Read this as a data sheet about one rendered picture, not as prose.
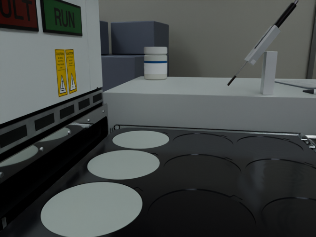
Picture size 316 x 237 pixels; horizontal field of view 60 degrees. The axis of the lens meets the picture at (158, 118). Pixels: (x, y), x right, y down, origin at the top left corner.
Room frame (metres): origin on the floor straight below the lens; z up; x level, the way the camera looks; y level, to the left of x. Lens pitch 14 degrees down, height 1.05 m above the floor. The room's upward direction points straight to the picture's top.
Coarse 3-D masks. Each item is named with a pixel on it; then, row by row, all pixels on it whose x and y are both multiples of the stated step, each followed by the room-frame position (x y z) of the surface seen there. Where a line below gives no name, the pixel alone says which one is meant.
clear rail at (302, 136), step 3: (300, 135) 0.48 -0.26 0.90; (303, 135) 0.47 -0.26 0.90; (300, 138) 0.47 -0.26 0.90; (303, 138) 0.46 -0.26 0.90; (306, 138) 0.45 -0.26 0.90; (303, 141) 0.45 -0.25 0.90; (306, 141) 0.45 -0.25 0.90; (309, 141) 0.44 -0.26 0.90; (309, 144) 0.43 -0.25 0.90; (312, 144) 0.42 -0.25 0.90; (315, 144) 0.42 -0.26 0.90; (312, 147) 0.42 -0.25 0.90; (315, 147) 0.41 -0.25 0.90; (315, 150) 0.40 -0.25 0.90
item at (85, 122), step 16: (96, 112) 0.51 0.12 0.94; (64, 128) 0.39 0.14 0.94; (80, 128) 0.44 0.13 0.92; (32, 144) 0.31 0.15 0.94; (48, 144) 0.35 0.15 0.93; (96, 144) 0.51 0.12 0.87; (0, 160) 0.27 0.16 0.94; (16, 160) 0.28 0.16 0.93; (32, 160) 0.31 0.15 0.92; (0, 176) 0.26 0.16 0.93; (32, 192) 0.32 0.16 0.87; (16, 208) 0.29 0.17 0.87
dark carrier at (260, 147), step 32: (128, 128) 0.53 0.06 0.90; (160, 160) 0.36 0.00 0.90; (192, 160) 0.37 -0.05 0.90; (224, 160) 0.37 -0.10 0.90; (256, 160) 0.37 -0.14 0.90; (288, 160) 0.37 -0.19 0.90; (160, 192) 0.27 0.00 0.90; (192, 192) 0.28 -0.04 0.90; (224, 192) 0.27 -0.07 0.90; (256, 192) 0.27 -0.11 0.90; (288, 192) 0.28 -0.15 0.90; (32, 224) 0.22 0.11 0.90; (128, 224) 0.22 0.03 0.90; (160, 224) 0.22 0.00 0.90; (192, 224) 0.22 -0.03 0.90; (224, 224) 0.22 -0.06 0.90; (256, 224) 0.22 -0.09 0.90; (288, 224) 0.22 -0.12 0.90
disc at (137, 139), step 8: (120, 136) 0.47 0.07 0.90; (128, 136) 0.47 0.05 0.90; (136, 136) 0.47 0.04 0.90; (144, 136) 0.47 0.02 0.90; (152, 136) 0.47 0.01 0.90; (160, 136) 0.47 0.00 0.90; (120, 144) 0.43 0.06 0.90; (128, 144) 0.43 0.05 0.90; (136, 144) 0.43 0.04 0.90; (144, 144) 0.43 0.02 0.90; (152, 144) 0.43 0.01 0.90; (160, 144) 0.43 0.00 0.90
